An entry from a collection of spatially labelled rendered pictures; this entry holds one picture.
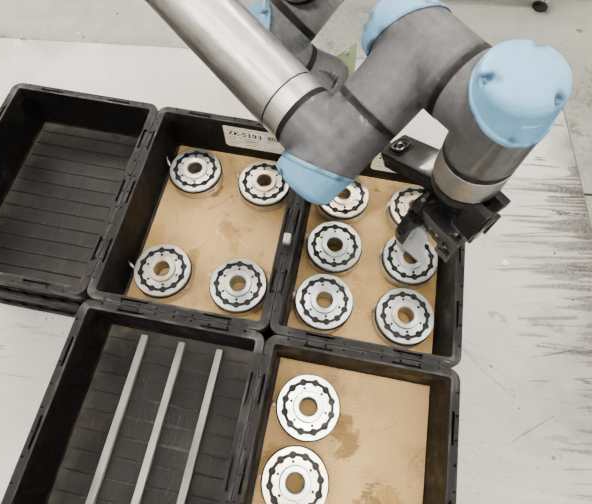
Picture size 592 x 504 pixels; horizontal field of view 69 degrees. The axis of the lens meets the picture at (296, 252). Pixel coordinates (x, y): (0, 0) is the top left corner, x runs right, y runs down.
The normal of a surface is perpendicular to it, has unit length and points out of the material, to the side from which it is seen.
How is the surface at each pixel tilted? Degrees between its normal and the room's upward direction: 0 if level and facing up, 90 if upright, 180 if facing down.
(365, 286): 0
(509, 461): 0
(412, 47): 40
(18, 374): 0
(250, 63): 34
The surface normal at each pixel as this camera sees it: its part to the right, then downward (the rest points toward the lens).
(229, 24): -0.05, -0.14
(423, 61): -0.66, 0.21
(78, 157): 0.02, -0.40
